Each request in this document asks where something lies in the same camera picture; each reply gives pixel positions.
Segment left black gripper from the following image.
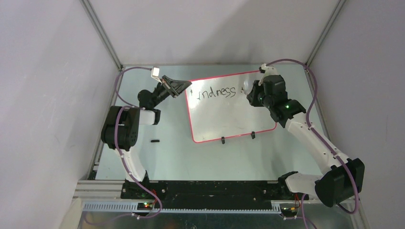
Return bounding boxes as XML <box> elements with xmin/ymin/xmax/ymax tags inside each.
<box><xmin>152</xmin><ymin>75</ymin><xmax>191</xmax><ymax>108</ymax></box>

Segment pink framed whiteboard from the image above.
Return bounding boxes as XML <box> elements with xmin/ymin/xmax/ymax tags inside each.
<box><xmin>185</xmin><ymin>71</ymin><xmax>277</xmax><ymax>143</ymax></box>

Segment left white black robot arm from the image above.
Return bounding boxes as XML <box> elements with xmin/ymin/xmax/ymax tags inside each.
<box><xmin>101</xmin><ymin>75</ymin><xmax>192</xmax><ymax>199</ymax></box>

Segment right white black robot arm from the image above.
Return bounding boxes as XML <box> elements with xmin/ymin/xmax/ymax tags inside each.
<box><xmin>242</xmin><ymin>75</ymin><xmax>365</xmax><ymax>207</ymax></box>

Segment right circuit board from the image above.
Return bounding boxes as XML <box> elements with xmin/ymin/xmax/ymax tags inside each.
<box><xmin>281</xmin><ymin>207</ymin><xmax>299</xmax><ymax>218</ymax></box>

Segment circuit board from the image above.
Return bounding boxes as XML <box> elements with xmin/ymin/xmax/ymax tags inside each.
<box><xmin>281</xmin><ymin>207</ymin><xmax>299</xmax><ymax>218</ymax></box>
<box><xmin>137</xmin><ymin>202</ymin><xmax>154</xmax><ymax>211</ymax></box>

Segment left circuit board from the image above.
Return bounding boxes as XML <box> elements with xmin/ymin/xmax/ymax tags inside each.
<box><xmin>137</xmin><ymin>202</ymin><xmax>154</xmax><ymax>211</ymax></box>

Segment white object at corner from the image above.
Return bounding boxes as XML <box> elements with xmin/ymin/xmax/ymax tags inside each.
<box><xmin>59</xmin><ymin>198</ymin><xmax>83</xmax><ymax>229</ymax></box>

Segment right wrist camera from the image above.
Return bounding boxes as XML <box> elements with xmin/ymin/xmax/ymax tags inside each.
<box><xmin>258</xmin><ymin>63</ymin><xmax>279</xmax><ymax>86</ymax></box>

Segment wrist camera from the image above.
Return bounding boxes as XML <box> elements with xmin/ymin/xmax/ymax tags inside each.
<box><xmin>151</xmin><ymin>66</ymin><xmax>161</xmax><ymax>83</ymax></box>
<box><xmin>258</xmin><ymin>63</ymin><xmax>279</xmax><ymax>86</ymax></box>

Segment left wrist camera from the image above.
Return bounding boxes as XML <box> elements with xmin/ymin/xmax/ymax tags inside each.
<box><xmin>151</xmin><ymin>66</ymin><xmax>161</xmax><ymax>83</ymax></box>

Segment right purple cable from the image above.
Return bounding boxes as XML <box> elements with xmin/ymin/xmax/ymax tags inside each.
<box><xmin>267</xmin><ymin>59</ymin><xmax>361</xmax><ymax>229</ymax></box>

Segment purple cable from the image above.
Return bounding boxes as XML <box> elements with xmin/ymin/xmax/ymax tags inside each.
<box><xmin>113</xmin><ymin>66</ymin><xmax>163</xmax><ymax>229</ymax></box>
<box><xmin>267</xmin><ymin>59</ymin><xmax>361</xmax><ymax>229</ymax></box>

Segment wire whiteboard stand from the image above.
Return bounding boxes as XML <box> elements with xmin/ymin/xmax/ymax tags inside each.
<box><xmin>220</xmin><ymin>131</ymin><xmax>256</xmax><ymax>145</ymax></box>

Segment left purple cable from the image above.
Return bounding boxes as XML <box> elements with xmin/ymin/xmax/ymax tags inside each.
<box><xmin>113</xmin><ymin>66</ymin><xmax>163</xmax><ymax>229</ymax></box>

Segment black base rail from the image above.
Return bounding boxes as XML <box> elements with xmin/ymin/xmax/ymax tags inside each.
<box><xmin>120</xmin><ymin>180</ymin><xmax>302</xmax><ymax>210</ymax></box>

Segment aluminium frame profile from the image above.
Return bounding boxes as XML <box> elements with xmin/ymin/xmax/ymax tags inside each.
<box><xmin>73</xmin><ymin>180</ymin><xmax>124</xmax><ymax>201</ymax></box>

